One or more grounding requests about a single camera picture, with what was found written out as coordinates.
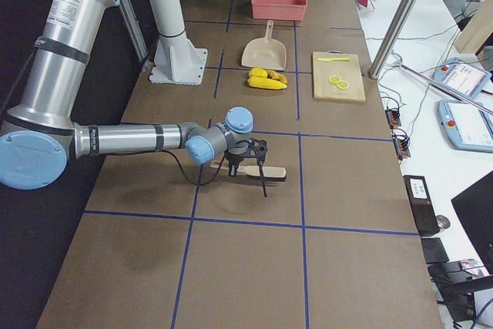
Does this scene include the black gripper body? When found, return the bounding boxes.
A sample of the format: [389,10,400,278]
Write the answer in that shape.
[226,138,267,170]

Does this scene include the beige hand brush black bristles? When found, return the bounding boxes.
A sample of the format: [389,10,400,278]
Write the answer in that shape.
[210,161,287,182]

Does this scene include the beige plastic dustpan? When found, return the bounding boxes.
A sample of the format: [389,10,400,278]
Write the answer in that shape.
[241,20,287,71]

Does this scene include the yellow corn cob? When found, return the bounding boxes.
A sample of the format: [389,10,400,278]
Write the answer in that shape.
[247,76,287,90]

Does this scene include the orange ginger root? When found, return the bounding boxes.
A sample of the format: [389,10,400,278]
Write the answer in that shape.
[267,70,288,86]

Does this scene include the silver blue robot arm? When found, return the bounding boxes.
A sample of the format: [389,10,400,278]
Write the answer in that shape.
[1,0,267,190]

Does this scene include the pink plastic bin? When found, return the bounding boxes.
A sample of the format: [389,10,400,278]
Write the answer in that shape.
[251,0,307,22]

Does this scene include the yellow plastic knife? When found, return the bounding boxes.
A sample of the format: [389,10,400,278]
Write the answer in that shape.
[317,57,350,62]

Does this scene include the lemon slice far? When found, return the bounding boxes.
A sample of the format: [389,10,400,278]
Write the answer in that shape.
[328,76,340,84]

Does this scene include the lemon slice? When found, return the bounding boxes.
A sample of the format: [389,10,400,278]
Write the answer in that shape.
[336,80,349,90]
[328,76,340,84]

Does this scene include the bamboo cutting board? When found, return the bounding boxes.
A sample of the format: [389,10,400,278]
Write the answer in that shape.
[312,52,366,102]

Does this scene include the lemon slice near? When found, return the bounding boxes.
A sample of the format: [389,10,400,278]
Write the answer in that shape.
[336,80,349,90]

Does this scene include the black orange connector block far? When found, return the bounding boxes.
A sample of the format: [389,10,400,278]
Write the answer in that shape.
[384,97,401,128]

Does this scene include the black orange connector block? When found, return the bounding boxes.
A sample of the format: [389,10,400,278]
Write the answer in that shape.
[391,128,411,160]
[384,97,401,128]

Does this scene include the black orange connector block near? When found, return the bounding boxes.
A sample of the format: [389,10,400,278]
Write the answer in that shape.
[391,128,411,160]

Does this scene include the black box white label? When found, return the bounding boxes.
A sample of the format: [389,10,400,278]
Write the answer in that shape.
[403,175,440,237]

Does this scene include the blue teach pendant far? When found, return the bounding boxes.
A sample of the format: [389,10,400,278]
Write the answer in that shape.
[432,57,491,99]

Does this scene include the blue teach pendant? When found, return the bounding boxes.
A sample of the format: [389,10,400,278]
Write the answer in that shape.
[432,57,491,99]
[437,99,492,153]

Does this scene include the blue teach pendant near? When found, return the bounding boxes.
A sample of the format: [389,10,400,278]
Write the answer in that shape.
[437,99,492,153]

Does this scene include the black monitor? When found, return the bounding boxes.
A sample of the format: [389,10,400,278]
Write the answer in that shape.
[451,177,493,274]

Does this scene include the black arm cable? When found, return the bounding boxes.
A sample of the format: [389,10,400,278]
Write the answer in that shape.
[161,147,224,186]

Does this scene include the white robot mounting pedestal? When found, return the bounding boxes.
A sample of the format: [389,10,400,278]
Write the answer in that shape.
[149,0,208,86]

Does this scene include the aluminium frame post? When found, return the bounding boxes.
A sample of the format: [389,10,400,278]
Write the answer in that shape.
[368,0,417,79]

